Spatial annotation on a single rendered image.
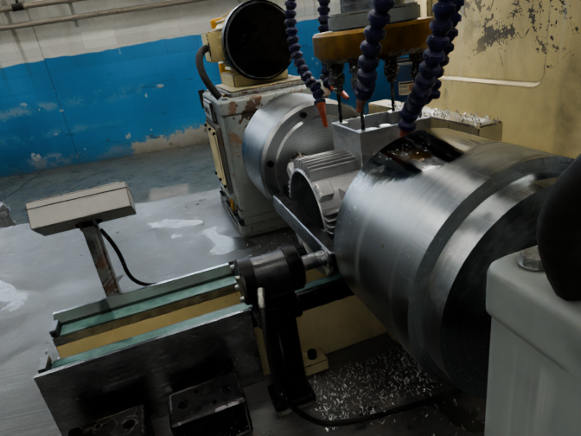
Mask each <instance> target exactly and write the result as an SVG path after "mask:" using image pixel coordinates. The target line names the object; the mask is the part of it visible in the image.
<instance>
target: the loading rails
mask: <svg viewBox="0 0 581 436"><path fill-rule="evenodd" d="M305 273H306V285H305V287H304V288H303V289H299V290H296V291H295V293H296V294H297V296H298V297H299V298H300V299H301V303H302V308H303V315H302V316H301V317H297V328H298V335H299V340H300V345H301V351H302V356H303V365H304V371H305V375H306V376H309V375H313V374H315V373H318V372H320V371H323V370H325V369H328V368H329V362H328V358H327V357H326V356H325V354H328V353H330V352H333V351H336V350H338V349H342V348H345V347H348V346H349V345H352V344H355V343H359V342H361V341H364V340H367V339H369V338H372V337H376V336H378V335H381V334H384V333H386V332H387V334H388V335H389V336H390V337H391V338H392V339H393V340H394V341H395V343H398V341H397V340H396V339H395V337H394V336H393V335H392V334H391V333H390V332H389V331H388V330H387V329H386V327H385V326H384V325H383V324H382V323H381V322H380V321H379V320H378V319H377V318H376V316H375V315H374V314H373V313H372V312H371V311H370V310H369V309H368V308H367V307H366V306H365V305H364V304H363V303H362V302H361V301H360V300H359V299H358V298H357V296H356V295H355V294H354V293H353V292H352V291H351V290H350V289H349V287H348V286H347V284H346V283H345V281H344V279H343V278H342V276H341V274H340V272H337V273H334V274H331V275H329V276H328V275H327V274H326V273H325V274H322V273H321V272H319V271H318V270H316V268H314V269H311V270H309V271H306V272H305ZM235 285H237V282H236V280H235V273H234V271H231V268H230V266H229V264H228V263H226V264H222V265H219V266H214V267H210V268H208V269H204V270H201V271H198V272H192V273H190V274H186V275H183V276H180V277H177V278H173V279H168V280H165V281H162V282H159V283H155V284H153V285H147V286H144V287H141V288H137V289H134V290H131V291H128V292H122V293H119V294H116V295H113V296H110V297H107V298H102V299H98V300H95V301H92V302H89V303H85V304H83V305H77V306H74V307H71V308H67V309H65V310H61V311H56V312H54V313H53V317H54V321H53V322H52V324H51V327H50V330H49V334H50V336H51V337H52V338H53V342H54V345H55V346H56V349H57V350H58V353H59V355H60V357H61V359H59V360H56V361H53V362H52V360H51V358H50V356H49V355H48V356H43V357H42V358H41V362H40V365H39V368H38V373H39V374H37V375H35V376H34V379H35V382H36V384H37V386H38V388H39V389H40V392H41V395H42V397H43V399H44V401H45V402H46V404H47V406H48V409H49V411H50V413H51V414H52V416H53V418H54V421H55V423H56V425H57V426H58V428H59V430H60V432H61V435H62V436H67V432H68V430H70V429H72V428H75V427H77V426H82V425H85V424H87V423H90V422H92V421H95V420H99V419H102V418H105V417H107V416H112V415H114V414H118V413H120V412H122V411H124V410H127V409H129V408H132V407H136V406H139V405H142V404H144V405H145V406H146V408H147V411H148V414H149V416H150V420H151V421H153V420H156V419H159V418H162V417H164V416H166V415H169V405H168V398H169V396H170V395H172V394H173V393H176V392H179V391H182V390H183V389H186V388H192V387H194V386H198V385H200V384H202V383H204V382H208V381H211V380H213V379H216V378H219V377H221V376H223V375H228V374H231V373H233V372H237V373H238V376H239V380H240V383H241V386H242V388H245V387H248V386H251V385H252V384H255V383H258V382H262V381H264V380H265V378H264V376H265V375H269V374H270V373H271V372H270V369H269V364H268V360H267V355H266V351H265V343H264V338H263V332H262V330H261V329H260V328H259V326H258V324H257V322H256V320H255V318H254V316H253V314H252V311H251V307H250V305H246V304H245V303H244V302H243V303H241V302H240V300H239V297H241V295H240V292H239V290H238V291H235V287H234V286H235Z"/></svg>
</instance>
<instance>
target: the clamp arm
mask: <svg viewBox="0 0 581 436"><path fill-rule="evenodd" d="M273 201H274V206H275V210H276V211H277V212H278V213H279V214H280V215H281V216H282V218H283V219H284V220H285V221H286V222H287V223H288V224H289V225H290V227H291V228H292V229H293V230H294V231H295V232H296V233H297V234H298V235H299V237H300V238H301V239H302V240H303V241H304V242H305V243H306V244H307V246H308V247H309V248H310V249H311V250H312V251H313V252H314V253H315V252H318V253H319V254H320V255H322V254H325V255H326V257H325V256H323V257H321V261H322V263H323V262H327V263H326V264H322V267H323V266H325V267H327V268H328V269H329V270H330V271H331V272H332V273H335V272H338V271H339V268H338V265H337V263H336V259H335V246H334V241H333V240H332V239H331V238H330V237H329V236H328V235H327V232H326V230H324V229H320V228H319V227H318V226H317V225H316V224H315V223H314V222H313V221H312V220H311V219H310V218H309V217H308V216H307V215H306V214H305V213H304V212H303V211H302V210H301V209H300V208H298V207H297V206H296V205H295V204H294V203H293V202H292V201H291V198H289V197H287V196H286V195H284V194H283V193H280V194H276V195H274V196H273ZM319 251H320V252H319Z"/></svg>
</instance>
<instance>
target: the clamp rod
mask: <svg viewBox="0 0 581 436"><path fill-rule="evenodd" d="M323 256H325V257H326V255H325V254H322V255H320V254H319V253H318V252H315V253H310V254H307V255H304V256H301V258H302V261H303V265H304V269H305V272H306V271H309V270H311V269H314V268H318V267H320V266H322V264H326V263H327V262H323V263H322V261H321V257H323Z"/></svg>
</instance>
